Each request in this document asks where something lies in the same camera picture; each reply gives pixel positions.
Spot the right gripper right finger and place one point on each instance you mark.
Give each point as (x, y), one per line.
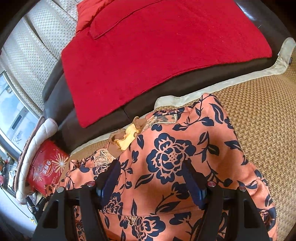
(196, 184)

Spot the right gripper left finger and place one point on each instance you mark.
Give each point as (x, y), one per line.
(106, 182)

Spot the orange floral garment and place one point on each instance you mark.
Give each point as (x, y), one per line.
(150, 200)

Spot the red egg roll box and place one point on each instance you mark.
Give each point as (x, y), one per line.
(47, 166)

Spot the white quilted pillow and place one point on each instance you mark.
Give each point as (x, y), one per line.
(44, 129)

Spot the woven bamboo bed mat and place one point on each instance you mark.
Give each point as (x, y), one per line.
(261, 109)

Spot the window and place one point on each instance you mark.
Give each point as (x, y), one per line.
(17, 123)

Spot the red towel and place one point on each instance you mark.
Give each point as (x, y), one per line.
(133, 46)

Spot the white dotted curtain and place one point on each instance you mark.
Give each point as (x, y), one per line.
(34, 47)

